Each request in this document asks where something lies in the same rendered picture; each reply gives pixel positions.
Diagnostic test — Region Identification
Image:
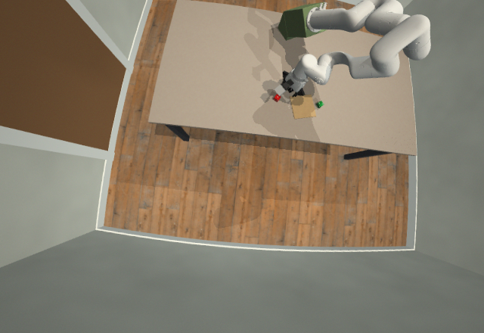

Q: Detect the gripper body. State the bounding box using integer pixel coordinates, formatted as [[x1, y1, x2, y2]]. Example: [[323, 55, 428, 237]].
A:
[[285, 68, 306, 92]]

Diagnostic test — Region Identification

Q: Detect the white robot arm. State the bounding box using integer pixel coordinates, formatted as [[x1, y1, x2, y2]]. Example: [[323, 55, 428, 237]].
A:
[[292, 0, 431, 85]]

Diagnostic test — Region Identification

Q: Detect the tan flat mat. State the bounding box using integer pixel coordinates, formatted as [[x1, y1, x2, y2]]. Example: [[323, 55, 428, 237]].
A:
[[290, 95, 316, 119]]

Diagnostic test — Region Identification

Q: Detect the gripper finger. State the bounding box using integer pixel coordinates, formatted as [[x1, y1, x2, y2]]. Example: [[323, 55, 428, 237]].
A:
[[293, 88, 305, 97], [282, 71, 289, 84]]

